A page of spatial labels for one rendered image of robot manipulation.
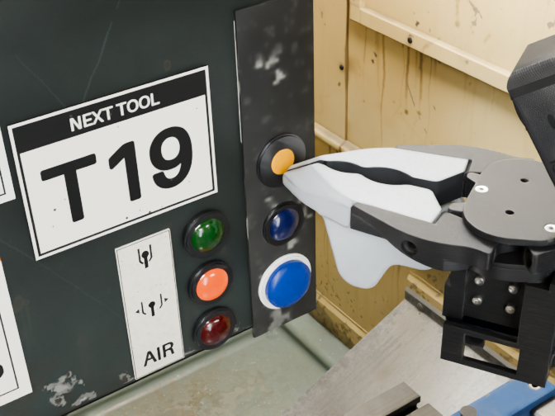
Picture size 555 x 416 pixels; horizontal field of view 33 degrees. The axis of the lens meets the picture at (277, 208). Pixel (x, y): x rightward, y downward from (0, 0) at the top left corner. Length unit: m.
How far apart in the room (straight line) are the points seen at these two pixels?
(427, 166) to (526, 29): 0.86
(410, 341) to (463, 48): 0.56
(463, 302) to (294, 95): 0.13
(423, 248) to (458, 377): 1.22
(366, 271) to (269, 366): 1.54
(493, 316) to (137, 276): 0.18
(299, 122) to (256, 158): 0.03
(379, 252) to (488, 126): 0.98
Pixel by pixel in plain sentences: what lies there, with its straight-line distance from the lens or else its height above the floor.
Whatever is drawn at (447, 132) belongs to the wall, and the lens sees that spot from 1.51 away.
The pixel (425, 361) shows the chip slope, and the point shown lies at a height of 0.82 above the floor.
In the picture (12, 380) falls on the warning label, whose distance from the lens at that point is 0.48.
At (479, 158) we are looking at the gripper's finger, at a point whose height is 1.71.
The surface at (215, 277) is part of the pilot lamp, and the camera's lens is 0.49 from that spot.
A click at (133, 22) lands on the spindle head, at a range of 0.41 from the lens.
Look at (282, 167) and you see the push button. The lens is 0.49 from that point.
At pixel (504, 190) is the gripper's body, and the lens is 0.45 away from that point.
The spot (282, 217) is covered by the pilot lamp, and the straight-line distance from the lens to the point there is 0.50.
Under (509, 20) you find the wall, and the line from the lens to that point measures 1.34.
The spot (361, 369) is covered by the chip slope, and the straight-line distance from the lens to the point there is 1.70.
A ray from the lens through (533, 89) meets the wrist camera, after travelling 0.39.
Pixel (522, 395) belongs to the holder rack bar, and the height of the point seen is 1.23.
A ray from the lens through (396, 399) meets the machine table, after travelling 1.49.
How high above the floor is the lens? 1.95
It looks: 33 degrees down
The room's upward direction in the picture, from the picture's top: 2 degrees counter-clockwise
